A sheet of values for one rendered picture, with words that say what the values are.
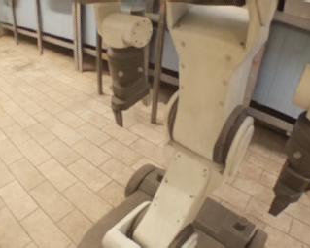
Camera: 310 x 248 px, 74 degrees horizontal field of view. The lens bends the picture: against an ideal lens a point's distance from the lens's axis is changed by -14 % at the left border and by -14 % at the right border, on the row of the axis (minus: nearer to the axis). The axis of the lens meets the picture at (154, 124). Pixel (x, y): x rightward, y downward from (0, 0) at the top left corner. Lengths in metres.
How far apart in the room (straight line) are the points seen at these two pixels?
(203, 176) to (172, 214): 0.13
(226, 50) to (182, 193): 0.36
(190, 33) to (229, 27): 0.07
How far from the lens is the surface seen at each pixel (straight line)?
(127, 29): 0.49
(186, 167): 0.58
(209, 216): 0.89
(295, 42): 1.38
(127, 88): 0.58
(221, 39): 0.38
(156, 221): 0.64
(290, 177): 0.44
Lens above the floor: 0.90
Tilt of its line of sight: 34 degrees down
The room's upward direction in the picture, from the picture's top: 5 degrees clockwise
